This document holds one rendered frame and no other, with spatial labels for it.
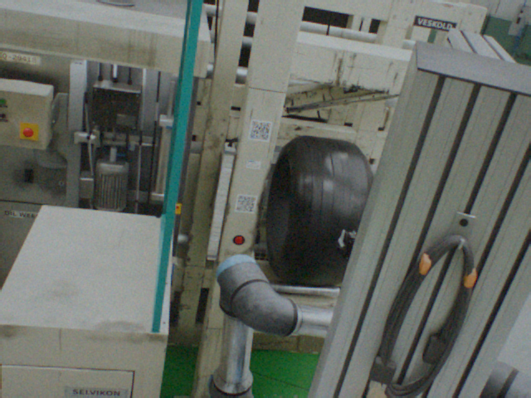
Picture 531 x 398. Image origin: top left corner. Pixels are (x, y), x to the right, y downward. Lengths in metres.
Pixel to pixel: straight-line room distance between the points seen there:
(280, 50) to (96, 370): 1.12
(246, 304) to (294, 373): 1.86
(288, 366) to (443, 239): 2.47
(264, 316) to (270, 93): 0.84
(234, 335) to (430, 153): 0.92
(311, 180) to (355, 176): 0.16
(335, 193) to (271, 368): 1.49
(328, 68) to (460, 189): 1.45
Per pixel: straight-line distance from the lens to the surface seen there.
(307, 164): 1.98
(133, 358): 1.41
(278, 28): 1.86
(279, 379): 3.15
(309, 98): 2.37
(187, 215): 2.96
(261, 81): 1.90
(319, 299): 2.27
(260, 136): 1.96
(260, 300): 1.37
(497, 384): 1.41
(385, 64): 2.26
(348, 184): 1.98
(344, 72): 2.22
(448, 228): 0.83
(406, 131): 0.78
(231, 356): 1.61
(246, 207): 2.07
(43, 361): 1.44
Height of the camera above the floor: 2.16
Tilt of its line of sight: 26 degrees down
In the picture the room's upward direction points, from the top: 12 degrees clockwise
